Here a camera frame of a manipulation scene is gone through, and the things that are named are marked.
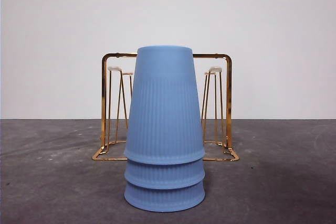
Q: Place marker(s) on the blue ribbed plastic cup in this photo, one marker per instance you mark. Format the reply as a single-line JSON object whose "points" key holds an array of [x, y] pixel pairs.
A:
{"points": [[164, 98], [164, 174], [164, 200]]}

